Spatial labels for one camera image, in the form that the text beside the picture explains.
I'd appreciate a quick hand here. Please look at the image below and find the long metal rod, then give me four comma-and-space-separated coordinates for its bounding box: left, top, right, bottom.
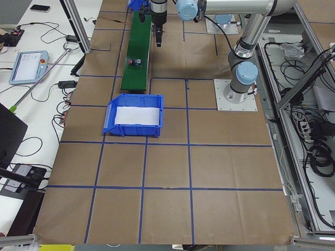
9, 48, 74, 113

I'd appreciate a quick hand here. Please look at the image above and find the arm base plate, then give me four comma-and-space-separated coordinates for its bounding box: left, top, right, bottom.
214, 79, 258, 112
205, 15, 240, 35

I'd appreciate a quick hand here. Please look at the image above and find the right blue plastic bin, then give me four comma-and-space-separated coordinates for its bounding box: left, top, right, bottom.
127, 0, 150, 12

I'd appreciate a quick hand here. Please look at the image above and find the black power adapter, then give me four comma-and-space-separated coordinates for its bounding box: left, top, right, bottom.
65, 35, 78, 43

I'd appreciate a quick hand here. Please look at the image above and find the aluminium frame post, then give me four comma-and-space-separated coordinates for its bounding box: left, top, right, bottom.
59, 0, 91, 54

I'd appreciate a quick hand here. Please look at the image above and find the red mushroom push button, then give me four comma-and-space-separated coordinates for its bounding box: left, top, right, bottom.
128, 59, 142, 66

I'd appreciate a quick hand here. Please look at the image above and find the white foam pad left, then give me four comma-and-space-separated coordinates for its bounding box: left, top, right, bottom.
115, 106, 160, 126

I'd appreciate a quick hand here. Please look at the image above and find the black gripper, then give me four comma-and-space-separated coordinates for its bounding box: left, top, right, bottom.
138, 0, 168, 47

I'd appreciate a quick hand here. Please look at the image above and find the green conveyor belt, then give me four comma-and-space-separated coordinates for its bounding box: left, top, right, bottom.
121, 12, 151, 91

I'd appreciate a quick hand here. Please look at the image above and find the blue teach pendant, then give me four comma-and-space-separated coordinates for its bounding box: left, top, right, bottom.
8, 50, 49, 85

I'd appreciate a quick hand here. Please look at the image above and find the black smartphone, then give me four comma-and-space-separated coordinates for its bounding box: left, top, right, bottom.
30, 4, 51, 13

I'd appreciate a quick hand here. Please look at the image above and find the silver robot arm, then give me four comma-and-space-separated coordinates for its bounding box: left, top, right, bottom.
214, 14, 232, 25
176, 0, 296, 104

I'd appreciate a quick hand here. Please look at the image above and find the left blue plastic bin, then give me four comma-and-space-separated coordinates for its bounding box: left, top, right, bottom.
103, 94, 164, 138

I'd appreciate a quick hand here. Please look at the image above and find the blue plastic bin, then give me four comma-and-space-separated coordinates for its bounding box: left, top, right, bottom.
103, 94, 164, 138
127, 0, 150, 12

